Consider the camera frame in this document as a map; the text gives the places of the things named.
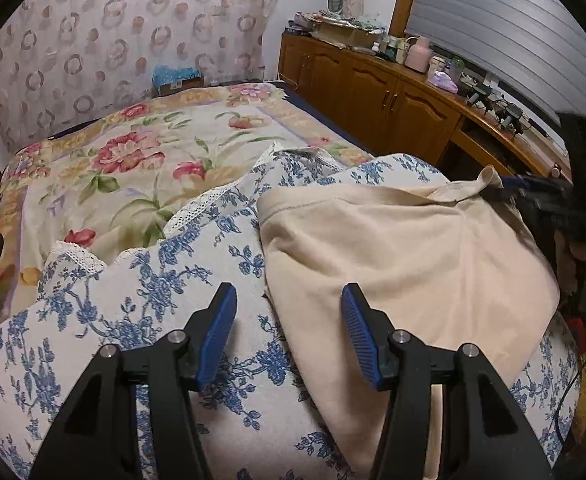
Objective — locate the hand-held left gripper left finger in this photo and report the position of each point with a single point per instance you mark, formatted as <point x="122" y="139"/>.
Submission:
<point x="218" y="335"/>

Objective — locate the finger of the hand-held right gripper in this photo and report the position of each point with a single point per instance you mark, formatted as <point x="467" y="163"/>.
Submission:
<point x="515" y="182"/>

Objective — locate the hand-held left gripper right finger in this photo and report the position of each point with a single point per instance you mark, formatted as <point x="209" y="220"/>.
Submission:
<point x="360" y="340"/>

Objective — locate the peach printed T-shirt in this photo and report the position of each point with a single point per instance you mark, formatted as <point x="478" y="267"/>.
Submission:
<point x="398" y="260"/>

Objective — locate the black gadget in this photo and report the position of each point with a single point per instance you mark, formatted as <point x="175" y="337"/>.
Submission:
<point x="479" y="96"/>
<point x="510" y="116"/>

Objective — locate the small purple pouch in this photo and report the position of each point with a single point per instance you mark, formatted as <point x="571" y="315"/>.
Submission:
<point x="443" y="82"/>

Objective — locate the pink thermos bottle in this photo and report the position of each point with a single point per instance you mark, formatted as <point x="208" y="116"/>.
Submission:
<point x="417" y="55"/>

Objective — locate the wooden sideboard cabinet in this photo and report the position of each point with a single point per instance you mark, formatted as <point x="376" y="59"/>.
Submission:
<point x="373" y="90"/>

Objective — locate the cluster of small bottles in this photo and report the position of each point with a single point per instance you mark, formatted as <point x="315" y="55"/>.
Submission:
<point x="394" y="50"/>

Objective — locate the floral blanket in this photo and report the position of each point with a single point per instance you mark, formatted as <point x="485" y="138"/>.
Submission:
<point x="138" y="160"/>

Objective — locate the cardboard box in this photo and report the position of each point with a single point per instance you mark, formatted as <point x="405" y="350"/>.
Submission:
<point x="348" y="34"/>

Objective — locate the small round mirror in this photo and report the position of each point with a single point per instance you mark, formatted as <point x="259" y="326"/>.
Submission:
<point x="335" y="1"/>

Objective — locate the blue fluffy cloth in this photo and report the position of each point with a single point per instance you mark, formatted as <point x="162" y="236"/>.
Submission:
<point x="173" y="75"/>

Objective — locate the circle patterned sheer curtain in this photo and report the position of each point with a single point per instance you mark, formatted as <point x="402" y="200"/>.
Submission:
<point x="123" y="25"/>

